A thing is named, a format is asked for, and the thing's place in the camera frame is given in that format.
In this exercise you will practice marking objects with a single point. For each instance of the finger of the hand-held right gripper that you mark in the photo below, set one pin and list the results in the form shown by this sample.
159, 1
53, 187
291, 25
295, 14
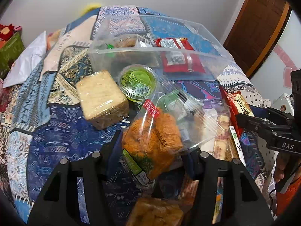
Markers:
281, 116
251, 122

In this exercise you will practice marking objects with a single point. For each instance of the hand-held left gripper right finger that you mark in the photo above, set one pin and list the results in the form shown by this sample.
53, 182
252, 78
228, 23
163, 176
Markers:
194, 164

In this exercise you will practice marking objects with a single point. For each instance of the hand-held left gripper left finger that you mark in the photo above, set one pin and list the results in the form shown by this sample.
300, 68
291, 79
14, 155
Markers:
107, 153

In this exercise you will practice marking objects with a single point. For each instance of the red cookie packet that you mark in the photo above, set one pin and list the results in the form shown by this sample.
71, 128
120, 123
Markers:
239, 103

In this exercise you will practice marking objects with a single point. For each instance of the beige cracker stick packet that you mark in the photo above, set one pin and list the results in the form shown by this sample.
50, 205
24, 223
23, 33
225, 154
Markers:
223, 136

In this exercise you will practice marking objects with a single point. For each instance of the orange floss cake packet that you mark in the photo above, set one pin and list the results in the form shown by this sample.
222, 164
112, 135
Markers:
150, 136

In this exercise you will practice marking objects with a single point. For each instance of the bread cube packet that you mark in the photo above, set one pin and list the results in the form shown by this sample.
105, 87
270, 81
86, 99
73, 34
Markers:
101, 96

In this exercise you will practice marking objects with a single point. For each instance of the yellow fried snack packet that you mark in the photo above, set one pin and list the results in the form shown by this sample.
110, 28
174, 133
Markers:
155, 211

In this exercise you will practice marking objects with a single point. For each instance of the green jelly cup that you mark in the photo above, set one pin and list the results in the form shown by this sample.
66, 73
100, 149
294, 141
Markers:
137, 80

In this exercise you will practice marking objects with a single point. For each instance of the clear plastic container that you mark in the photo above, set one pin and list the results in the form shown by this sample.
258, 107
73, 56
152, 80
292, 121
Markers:
150, 58

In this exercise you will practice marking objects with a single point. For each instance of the person's right hand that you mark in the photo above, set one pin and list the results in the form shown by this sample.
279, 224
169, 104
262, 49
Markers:
281, 168

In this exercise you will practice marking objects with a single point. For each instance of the white patterned bag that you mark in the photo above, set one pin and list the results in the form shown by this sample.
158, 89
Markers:
282, 102

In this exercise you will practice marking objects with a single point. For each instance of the patchwork printed blanket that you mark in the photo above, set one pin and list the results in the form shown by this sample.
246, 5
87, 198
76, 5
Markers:
61, 131

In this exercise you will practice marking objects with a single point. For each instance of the person's orange clothing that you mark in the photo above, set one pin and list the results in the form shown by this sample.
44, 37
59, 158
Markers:
290, 197

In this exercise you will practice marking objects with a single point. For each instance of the pink heart sticker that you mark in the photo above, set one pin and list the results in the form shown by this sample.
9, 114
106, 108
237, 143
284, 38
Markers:
285, 58

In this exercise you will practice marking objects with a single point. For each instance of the clear bag with small items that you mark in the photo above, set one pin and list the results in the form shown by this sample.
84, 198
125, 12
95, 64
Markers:
175, 98

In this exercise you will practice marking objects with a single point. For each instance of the red snack packet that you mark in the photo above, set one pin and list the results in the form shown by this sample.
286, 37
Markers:
181, 62
174, 43

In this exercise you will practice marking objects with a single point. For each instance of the brown wooden door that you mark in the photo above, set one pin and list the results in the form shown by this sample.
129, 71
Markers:
256, 23

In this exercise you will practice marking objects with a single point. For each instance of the brown cake packet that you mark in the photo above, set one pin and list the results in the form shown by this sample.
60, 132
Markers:
125, 42

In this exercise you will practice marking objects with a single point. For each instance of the white plastic bag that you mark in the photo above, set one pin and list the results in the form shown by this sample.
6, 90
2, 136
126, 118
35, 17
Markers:
25, 58

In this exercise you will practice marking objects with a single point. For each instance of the orange plush toy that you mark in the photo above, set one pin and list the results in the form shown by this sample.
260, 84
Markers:
53, 38

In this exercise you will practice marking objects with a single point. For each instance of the green storage box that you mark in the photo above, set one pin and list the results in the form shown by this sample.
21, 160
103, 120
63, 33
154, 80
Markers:
10, 51

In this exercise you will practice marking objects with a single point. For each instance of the red plush toy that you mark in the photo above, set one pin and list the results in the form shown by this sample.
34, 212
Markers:
7, 31

